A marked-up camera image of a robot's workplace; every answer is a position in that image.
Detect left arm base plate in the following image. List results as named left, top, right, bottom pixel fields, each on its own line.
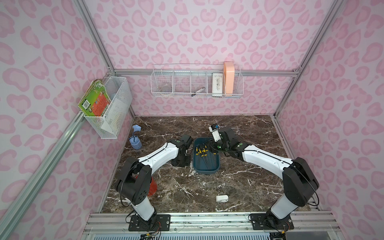
left=128, top=214, right=171, bottom=232

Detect grey cup in basket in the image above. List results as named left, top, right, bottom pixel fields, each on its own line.
left=161, top=84, right=173, bottom=93

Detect blue spray bottle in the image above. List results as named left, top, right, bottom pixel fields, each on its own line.
left=129, top=125, right=142, bottom=150

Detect teal plastic storage box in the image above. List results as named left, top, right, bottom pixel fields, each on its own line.
left=193, top=138, right=220, bottom=175

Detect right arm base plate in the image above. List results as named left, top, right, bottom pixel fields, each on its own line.
left=248, top=213, right=295, bottom=231

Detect red pencil cup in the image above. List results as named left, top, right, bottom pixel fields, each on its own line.
left=148, top=177, right=158, bottom=197

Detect pink box in basket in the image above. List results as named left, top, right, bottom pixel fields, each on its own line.
left=223, top=62, right=235, bottom=96

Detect white papers in basket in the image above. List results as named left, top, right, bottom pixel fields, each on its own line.
left=101, top=97, right=129, bottom=136

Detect green red booklet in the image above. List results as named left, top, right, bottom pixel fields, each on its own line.
left=78, top=80, right=111, bottom=117

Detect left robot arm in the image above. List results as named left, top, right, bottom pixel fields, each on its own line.
left=115, top=135, right=194, bottom=223

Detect black marker in basket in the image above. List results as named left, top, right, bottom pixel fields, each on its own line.
left=191, top=88, right=206, bottom=97

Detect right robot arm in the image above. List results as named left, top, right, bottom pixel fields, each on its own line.
left=209, top=124, right=320, bottom=228

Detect white wire wall basket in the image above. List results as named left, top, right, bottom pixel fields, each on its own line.
left=151, top=64, right=244, bottom=98

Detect white card in basket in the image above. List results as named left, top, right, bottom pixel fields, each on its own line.
left=212, top=73, right=224, bottom=97

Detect white mesh side basket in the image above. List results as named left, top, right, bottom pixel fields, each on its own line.
left=78, top=76, right=133, bottom=139

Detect small white eraser block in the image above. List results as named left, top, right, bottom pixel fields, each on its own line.
left=216, top=195, right=229, bottom=203

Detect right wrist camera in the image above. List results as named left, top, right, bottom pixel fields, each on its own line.
left=209, top=124, right=222, bottom=143

